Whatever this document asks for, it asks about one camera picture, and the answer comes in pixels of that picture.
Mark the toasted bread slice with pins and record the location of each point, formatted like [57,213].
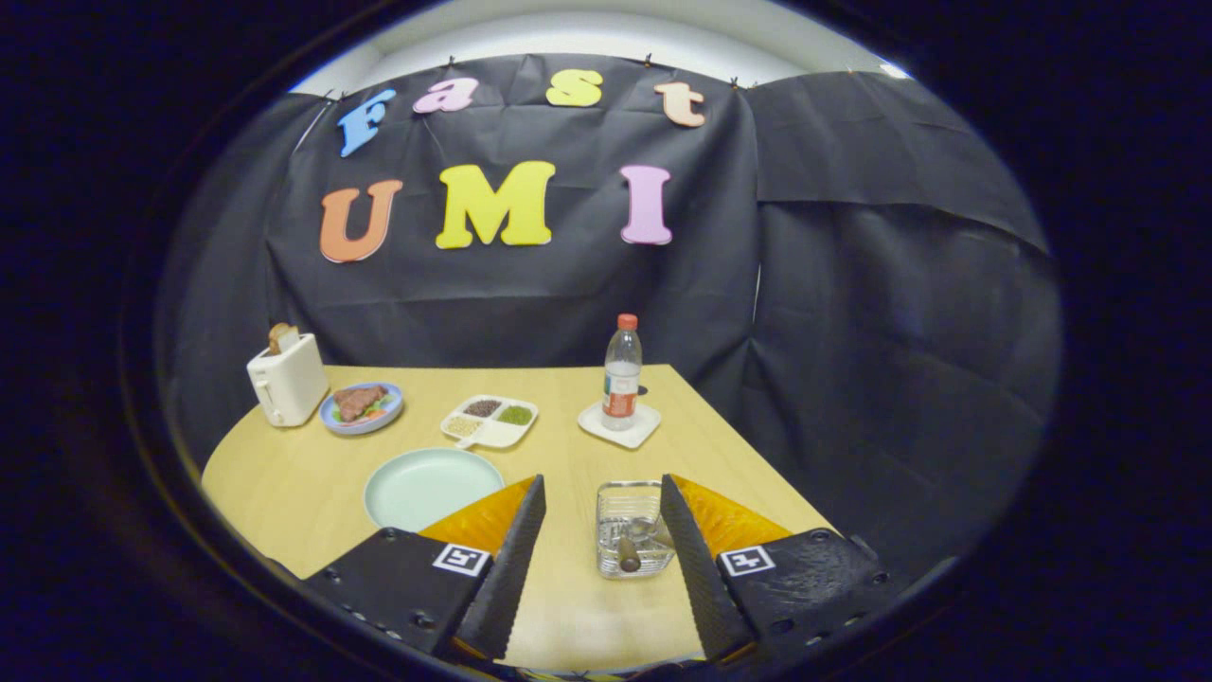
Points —
[279,336]

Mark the white divided tray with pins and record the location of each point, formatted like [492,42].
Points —
[507,435]

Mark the green beans pile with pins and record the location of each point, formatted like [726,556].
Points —
[516,415]

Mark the black backdrop cloth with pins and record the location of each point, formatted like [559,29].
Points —
[852,332]

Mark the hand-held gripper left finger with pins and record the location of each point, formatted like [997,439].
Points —
[511,568]

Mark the blue plate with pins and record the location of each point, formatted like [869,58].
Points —
[365,429]

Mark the white toaster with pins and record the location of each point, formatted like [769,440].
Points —
[294,384]

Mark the white square coaster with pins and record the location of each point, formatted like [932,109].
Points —
[595,426]

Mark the light green plate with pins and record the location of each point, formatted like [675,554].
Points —
[426,488]

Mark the yellow soybeans pile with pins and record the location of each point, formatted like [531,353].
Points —
[463,425]

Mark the clear bottle with red cap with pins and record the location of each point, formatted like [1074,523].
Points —
[622,379]

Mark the brown steak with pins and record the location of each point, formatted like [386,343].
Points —
[358,402]

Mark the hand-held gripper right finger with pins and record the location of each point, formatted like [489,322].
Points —
[701,578]

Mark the green lettuce leaf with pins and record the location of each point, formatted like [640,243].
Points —
[383,406]

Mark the dark red beans pile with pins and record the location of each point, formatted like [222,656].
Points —
[483,408]

